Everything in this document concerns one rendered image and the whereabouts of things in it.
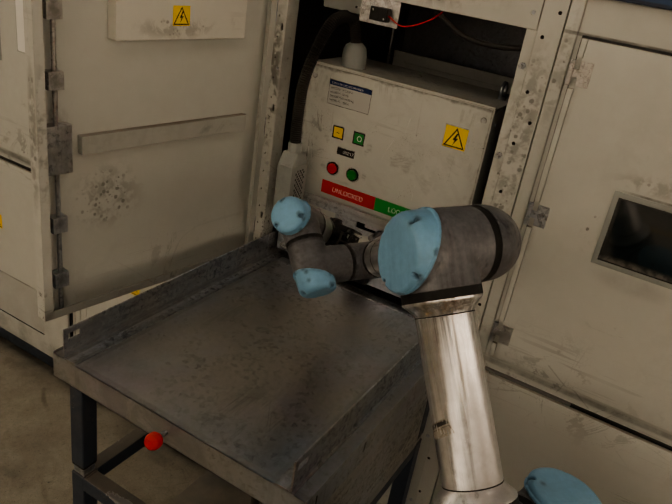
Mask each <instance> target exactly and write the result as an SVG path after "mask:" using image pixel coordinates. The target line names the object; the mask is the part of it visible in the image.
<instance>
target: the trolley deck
mask: <svg viewBox="0 0 672 504"><path fill-rule="evenodd" d="M417 342H418V335H417V329H416V323H415V319H414V318H412V317H409V316H407V315H405V314H402V313H400V312H398V311H395V310H393V309H390V308H388V307H386V306H383V305H381V304H379V303H376V302H374V301H371V300H369V299H367V298H364V297H362V296H360V295H357V294H355V293H353V292H350V291H348V290H345V289H343V288H341V287H338V286H336V289H335V290H334V291H333V292H331V293H329V294H327V295H324V296H320V297H317V298H304V297H302V296H301V295H300V294H299V291H298V288H297V285H296V282H295V280H294V278H293V271H292V267H291V266H289V265H286V264H284V263H282V262H279V261H277V260H275V261H273V262H271V263H269V264H267V265H265V266H263V267H262V268H260V269H258V270H256V271H254V272H252V273H250V274H248V275H246V276H245V277H243V278H241V279H239V280H237V281H235V282H233V283H231V284H229V285H228V286H226V287H224V288H222V289H220V290H218V291H216V292H214V293H212V294H210V295H209V296H207V297H205V298H203V299H201V300H199V301H197V302H195V303H193V304H192V305H190V306H188V307H186V308H184V309H182V310H180V311H178V312H176V313H175V314H173V315H171V316H169V317H167V318H165V319H163V320H161V321H159V322H157V323H156V324H154V325H152V326H150V327H148V328H146V329H144V330H142V331H140V332H139V333H137V334H135V335H133V336H131V337H129V338H127V339H125V340H123V341H122V342H120V343H118V344H116V345H114V346H112V347H110V348H108V349H106V350H104V351H103V352H101V353H99V354H97V355H95V356H93V357H91V358H89V359H87V360H86V361H84V362H82V363H80V364H78V365H76V366H75V365H73V364H71V363H70V362H68V361H66V360H65V359H63V358H62V356H63V346H62V347H60V348H58V349H56V350H54V351H53V370H54V376H56V377H58V378H59V379H61V380H63V381H64V382H66V383H67V384H69V385H71V386H72V387H74V388H76V389H77V390H79V391H81V392H82V393H84V394H85V395H87V396H89V397H90V398H92V399H94V400H95V401H97V402H98V403H100V404H102V405H103V406H105V407H107V408H108V409H110V410H111V411H113V412H115V413H116V414H118V415H120V416H121V417H123V418H125V419H126V420H128V421H129V422H131V423H133V424H134V425H136V426H138V427H139V428H141V429H142V430H144V431H146V432H147V433H150V432H153V431H155V432H159V433H161V432H163V431H164V430H167V432H168V434H167V435H166V436H164V437H163V442H164V443H165V444H167V445H169V446H170V447H172V448H173V449H175V450H177V451H178V452H180V453H182V454H183V455H185V456H186V457H188V458H190V459H191V460H193V461H195V462H196V463H198V464H199V465H201V466H203V467H204V468H206V469H208V470H209V471H211V472H212V473H214V474H216V475H217V476H219V477H221V478H222V479H224V480H226V481H227V482H229V483H230V484H232V485H234V486H235V487H237V488H239V489H240V490H242V491H243V492H245V493H247V494H248V495H250V496H252V497H253V498H255V499H256V500H258V501H260V502H261V503H263V504H324V503H325V502H326V501H327V500H328V499H329V498H330V497H331V495H332V494H333V493H334V492H335V491H336V490H337V489H338V488H339V486H340V485H341V484H342V483H343V482H344V481H345V480H346V478H347V477H348V476H349V475H350V474H351V473H352V472H353V470H354V469H355V468H356V467H357V466H358V465H359V464H360V462H361V461H362V460H363V459H364V458H365V457H366V456H367V455H368V453H369V452H370V451H371V450H372V449H373V448H374V447H375V445H376V444H377V443H378V442H379V441H380V440H381V439H382V437H383V436H384V435H385V434H386V433H387V432H388V431H389V429H390V428H391V427H392V426H393V425H394V424H395V423H396V422H397V420H398V419H399V418H400V417H401V416H402V415H403V414H404V412H405V411H406V410H407V409H408V408H409V407H410V406H411V404H412V403H413V402H414V401H415V400H416V399H417V398H418V396H419V395H420V394H421V393H422V392H423V391H424V390H425V388H426V385H425V379H424V372H423V366H422V362H421V363H420V364H419V365H418V366H417V367H416V368H415V369H414V370H413V371H412V372H411V373H410V374H409V375H408V376H407V377H406V378H405V379H404V380H403V382H402V383H401V384H400V385H399V386H398V387H397V388H396V389H395V390H394V391H393V392H392V393H391V394H390V395H389V396H388V397H387V398H386V399H385V400H384V401H383V402H382V404H381V405H380V406H379V407H378V408H377V409H376V410H375V411H374V412H373V413H372V414H371V415H370V416H369V417H368V418H367V419H366V420H365V421H364V422H363V423H362V424H361V426H360V427H359V428H358V429H357V430H356V431H355V432H354V433H353V434H352V435H351V436H350V437H349V438H348V439H347V440H346V441H345V442H344V443H343V444H342V445H341V446H340V447H339V449H338V450H337V451H336V452H335V453H334V454H333V455H332V456H331V457H330V458H329V459H328V460H327V461H326V462H325V463H324V464H323V465H322V466H321V467H320V468H319V469H318V471H317V472H316V473H315V474H314V475H313V476H312V477H311V478H310V479H309V480H308V481H307V482H306V483H305V484H304V485H303V486H302V487H301V488H300V489H299V490H298V491H297V493H296V494H295V495H292V494H290V493H289V492H287V491H285V490H284V489H282V488H280V487H279V486H277V485H275V484H274V483H275V481H276V480H277V479H278V478H279V477H280V476H281V475H283V474H284V473H285V472H286V471H287V470H288V469H289V468H290V467H291V466H292V465H293V464H294V463H295V461H296V460H297V459H298V458H299V457H300V456H301V455H302V454H303V453H304V452H305V451H306V450H307V449H308V448H309V447H310V446H311V445H312V444H313V443H314V442H315V441H316V440H317V439H318V438H319V437H320V436H322V435H323V434H324V433H325V432H326V431H327V430H328V429H329V428H330V427H331V426H332V425H333V424H334V423H335V422H336V421H337V420H338V419H339V418H340V417H341V416H342V415H343V414H344V413H345V412H346V411H347V410H348V409H349V408H350V407H351V406H352V405H353V404H354V403H355V402H356V401H357V400H358V399H359V398H360V397H361V396H362V395H363V394H364V393H365V392H367V391H368V390H369V389H370V388H371V387H372V386H373V385H374V384H375V383H376V382H377V381H378V380H379V379H380V378H381V377H382V376H383V375H384V374H385V373H386V372H387V371H388V370H389V369H390V368H391V367H392V366H393V365H394V364H395V363H396V362H397V361H398V360H399V359H400V358H401V357H402V356H403V355H404V354H405V353H406V352H407V351H408V350H409V349H410V348H412V347H413V346H414V345H415V344H416V343H417Z"/></svg>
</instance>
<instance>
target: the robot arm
mask: <svg viewBox="0 0 672 504"><path fill-rule="evenodd" d="M321 211H322V209H321V208H317V209H316V208H314V207H313V206H311V205H309V204H308V202H306V201H305V200H302V199H299V198H297V197H293V196H288V197H284V198H282V199H280V200H279V201H278V202H277V203H276V204H275V205H274V207H273V209H272V212H271V221H272V224H273V226H274V227H275V229H277V231H278V232H279V233H281V234H282V235H283V238H284V242H285V246H286V248H287V252H288V256H289V260H290V264H291V267H292V271H293V278H294V280H295V282H296V285H297V288H298V291H299V294H300V295H301V296H302V297H304V298H317V297H320V296H324V295H327V294H329V293H331V292H333V291H334V290H335V289H336V283H339V282H346V281H352V280H361V279H370V278H381V279H382V281H383V282H385V286H386V287H387V288H388V289H389V290H390V291H391V292H393V293H396V294H398V295H400V297H401V304H402V308H404V309H405V310H406V311H408V312H409V313H411V314H412V315H413V317H414V318H415V323H416V329H417V335H418V342H419V348H420V354H421V360H422V366H423V372H424V379H425V385H426V391H427V397H428V403H429V409H430V416H431V422H432V428H433V434H434V440H435V446H436V453H437V459H438V465H439V471H440V477H441V483H442V487H441V489H440V491H439V492H438V494H437V495H436V496H435V498H434V500H433V502H434V504H602V503H601V501H600V499H599V498H598V496H597V495H596V494H595V493H594V491H593V490H592V489H591V488H590V487H588V486H587V485H586V484H585V483H584V482H582V481H581V480H580V479H578V478H576V477H575V476H573V475H571V474H569V473H566V472H564V471H562V470H559V469H555V468H550V467H540V468H536V469H534V470H532V471H531V472H530V473H529V475H528V476H527V477H526V478H525V480H524V487H523V488H522V489H521V490H520V491H518V492H517V490H516V489H515V488H513V487H512V486H511V485H509V484H508V483H507V482H506V481H505V480H504V477H503V471H502V465H501V459H500V453H499V447H498V442H497V436H496V430H495V424H494V418H493V412H492V406H491V400H490V395H489V389H488V383H487V377H486V371H485V365H484V359H483V353H482V348H481V342H480V336H479V330H478V324H477V318H476V312H475V308H476V305H477V304H478V302H479V301H480V300H481V298H482V297H483V295H484V294H483V288H482V282H486V281H490V280H493V279H496V278H498V277H500V276H502V275H504V274H505V273H507V272H508V271H509V270H510V269H511V268H512V267H513V266H514V264H515V263H516V261H517V259H518V257H519V254H520V251H521V244H522V243H521V235H520V231H519V228H518V226H517V224H516V223H515V221H514V220H513V219H512V218H511V217H510V215H509V214H507V213H506V212H504V211H503V210H501V209H499V208H497V207H494V206H490V205H484V204H475V205H465V206H450V207H435V208H431V207H420V208H418V209H414V210H406V211H402V212H400V213H398V214H396V215H395V216H394V217H393V218H392V219H391V220H390V221H389V222H388V223H387V225H386V226H385V229H384V232H383V233H382V235H381V238H380V239H378V240H371V241H366V242H358V241H359V238H362V237H361V236H362V234H361V233H359V232H358V231H356V230H355V229H352V228H349V227H347V226H344V225H343V224H342V220H341V219H338V218H332V217H331V218H329V217H328V216H326V215H325V214H323V213H321ZM355 233H356V234H359V235H361V236H358V235H356V234H355Z"/></svg>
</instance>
